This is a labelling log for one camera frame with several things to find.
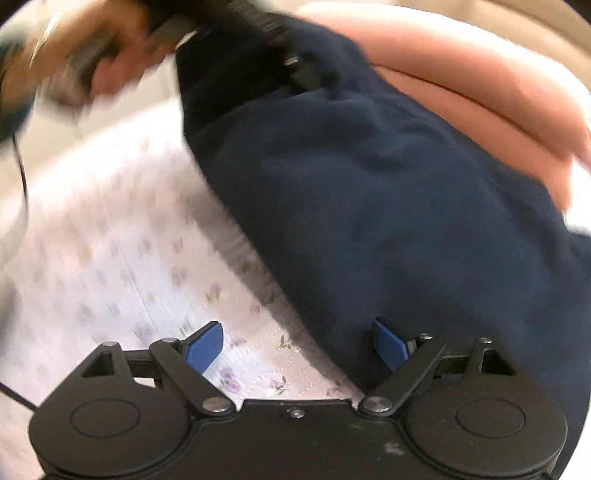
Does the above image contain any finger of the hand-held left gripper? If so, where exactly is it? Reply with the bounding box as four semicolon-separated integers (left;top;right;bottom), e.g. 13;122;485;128
252;11;324;92

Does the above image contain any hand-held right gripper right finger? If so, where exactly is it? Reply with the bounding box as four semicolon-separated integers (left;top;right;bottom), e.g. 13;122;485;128
358;316;518;415

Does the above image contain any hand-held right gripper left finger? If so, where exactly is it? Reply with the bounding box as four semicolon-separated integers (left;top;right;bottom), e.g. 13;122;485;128
79;320;235;415

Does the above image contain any navy hoodie with white stripes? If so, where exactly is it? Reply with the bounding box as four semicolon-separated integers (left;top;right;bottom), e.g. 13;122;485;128
174;11;589;476

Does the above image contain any person's left hand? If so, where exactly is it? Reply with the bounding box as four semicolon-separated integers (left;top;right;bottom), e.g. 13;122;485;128
25;2;183;108

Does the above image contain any floral quilted bed sheet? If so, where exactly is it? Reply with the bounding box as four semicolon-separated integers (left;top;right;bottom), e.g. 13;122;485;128
0;97;365;480

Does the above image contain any beige padded headboard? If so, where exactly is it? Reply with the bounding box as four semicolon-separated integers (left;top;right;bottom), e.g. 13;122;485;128
397;0;591;70

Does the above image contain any black cable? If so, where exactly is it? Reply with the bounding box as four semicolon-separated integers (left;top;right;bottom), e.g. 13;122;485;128
0;129;41;412

